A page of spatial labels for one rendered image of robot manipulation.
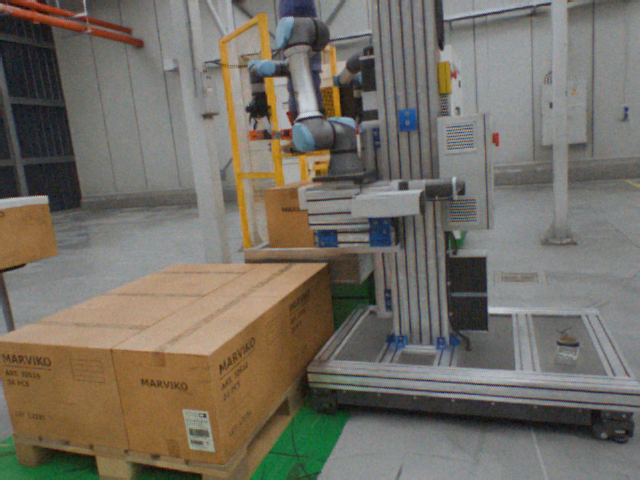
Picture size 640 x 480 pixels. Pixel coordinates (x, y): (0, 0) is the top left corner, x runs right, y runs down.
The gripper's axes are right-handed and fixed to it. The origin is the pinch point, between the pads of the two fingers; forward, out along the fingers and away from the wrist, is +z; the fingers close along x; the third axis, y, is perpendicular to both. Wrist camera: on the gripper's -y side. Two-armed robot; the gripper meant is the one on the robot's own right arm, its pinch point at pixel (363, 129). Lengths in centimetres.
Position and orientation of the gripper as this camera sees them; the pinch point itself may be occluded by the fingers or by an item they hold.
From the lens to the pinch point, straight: 327.7
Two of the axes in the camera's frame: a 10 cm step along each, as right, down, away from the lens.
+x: 9.3, -0.2, -3.7
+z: 1.0, 9.8, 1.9
